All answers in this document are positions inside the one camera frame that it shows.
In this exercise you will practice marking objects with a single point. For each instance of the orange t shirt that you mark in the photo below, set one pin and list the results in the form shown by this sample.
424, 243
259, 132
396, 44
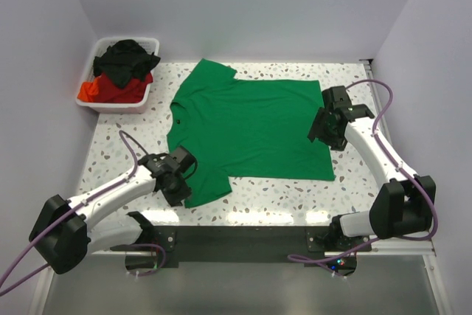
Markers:
89, 91

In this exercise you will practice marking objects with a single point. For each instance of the black t shirt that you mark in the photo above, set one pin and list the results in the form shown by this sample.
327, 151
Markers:
124, 60

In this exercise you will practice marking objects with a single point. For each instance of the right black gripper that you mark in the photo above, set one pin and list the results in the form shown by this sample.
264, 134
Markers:
316, 131

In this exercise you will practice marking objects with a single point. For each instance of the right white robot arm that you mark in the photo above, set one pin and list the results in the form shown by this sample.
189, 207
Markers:
404, 205

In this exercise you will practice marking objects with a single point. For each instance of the red t shirt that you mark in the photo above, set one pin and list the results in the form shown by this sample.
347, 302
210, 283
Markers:
104, 91

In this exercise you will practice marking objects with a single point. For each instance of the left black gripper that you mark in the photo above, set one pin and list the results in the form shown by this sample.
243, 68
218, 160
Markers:
175, 199

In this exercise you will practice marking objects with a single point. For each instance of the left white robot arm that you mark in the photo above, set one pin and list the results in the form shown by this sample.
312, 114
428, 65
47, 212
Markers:
62, 233

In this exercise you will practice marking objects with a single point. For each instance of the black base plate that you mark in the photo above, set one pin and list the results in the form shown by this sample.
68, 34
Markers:
232, 244

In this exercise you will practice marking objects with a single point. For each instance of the green t shirt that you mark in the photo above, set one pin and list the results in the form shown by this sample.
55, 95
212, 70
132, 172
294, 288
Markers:
246, 128

